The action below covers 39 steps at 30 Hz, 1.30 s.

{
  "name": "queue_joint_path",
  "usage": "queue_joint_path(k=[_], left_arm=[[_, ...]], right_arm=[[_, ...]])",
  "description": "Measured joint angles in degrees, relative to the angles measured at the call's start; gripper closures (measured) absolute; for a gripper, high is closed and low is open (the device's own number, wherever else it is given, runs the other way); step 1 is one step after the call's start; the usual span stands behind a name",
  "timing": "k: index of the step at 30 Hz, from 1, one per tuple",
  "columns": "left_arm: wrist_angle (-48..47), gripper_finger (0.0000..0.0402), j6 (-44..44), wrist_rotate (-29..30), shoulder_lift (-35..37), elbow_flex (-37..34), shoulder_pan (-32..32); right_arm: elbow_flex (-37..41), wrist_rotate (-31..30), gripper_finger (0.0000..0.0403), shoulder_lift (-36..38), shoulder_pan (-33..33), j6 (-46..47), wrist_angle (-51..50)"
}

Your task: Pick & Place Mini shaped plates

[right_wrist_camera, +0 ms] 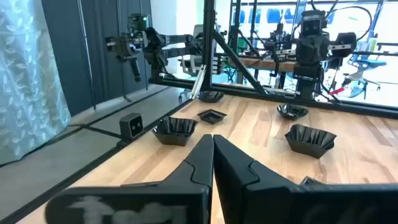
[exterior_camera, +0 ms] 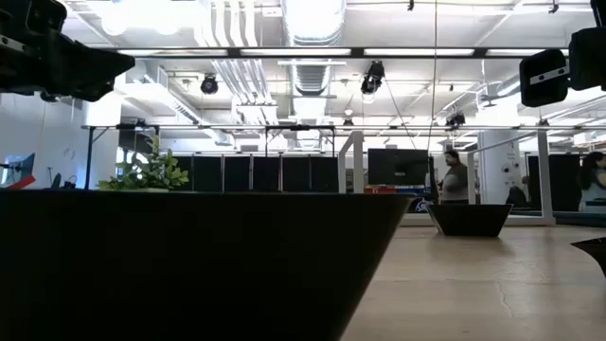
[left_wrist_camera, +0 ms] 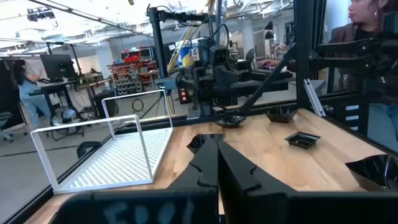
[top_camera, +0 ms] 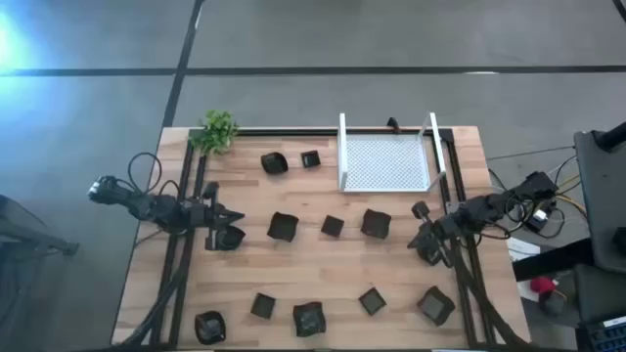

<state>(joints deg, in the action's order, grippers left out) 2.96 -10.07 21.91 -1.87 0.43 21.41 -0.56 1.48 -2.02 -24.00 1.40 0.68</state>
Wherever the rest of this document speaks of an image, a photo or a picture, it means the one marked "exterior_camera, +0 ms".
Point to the black background rig frame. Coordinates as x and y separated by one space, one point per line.
89 156

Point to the black overhead beam with lights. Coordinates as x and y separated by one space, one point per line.
357 52

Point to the red storage bin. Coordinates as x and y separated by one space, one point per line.
379 190

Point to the small red object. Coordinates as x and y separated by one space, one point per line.
21 183

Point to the black rounded mini plate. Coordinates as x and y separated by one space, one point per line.
189 265

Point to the silver ventilation duct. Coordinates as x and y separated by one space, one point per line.
312 28

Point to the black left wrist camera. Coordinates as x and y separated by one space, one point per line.
28 14

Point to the black partition panel row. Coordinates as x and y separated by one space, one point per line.
265 173

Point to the blue storage bin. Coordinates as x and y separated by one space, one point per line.
409 192

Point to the green plant in white pot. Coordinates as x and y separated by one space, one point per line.
151 173

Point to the person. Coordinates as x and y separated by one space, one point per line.
594 184
454 182

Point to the black small square mini plate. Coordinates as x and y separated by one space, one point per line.
594 256

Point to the black aluminium table frame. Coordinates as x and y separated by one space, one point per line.
582 218

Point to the black large square mini plate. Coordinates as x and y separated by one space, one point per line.
468 221

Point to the office chair with dark jacket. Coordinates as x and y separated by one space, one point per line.
516 196

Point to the black ceiling spotlight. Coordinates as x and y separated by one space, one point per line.
209 85
373 78
49 98
454 119

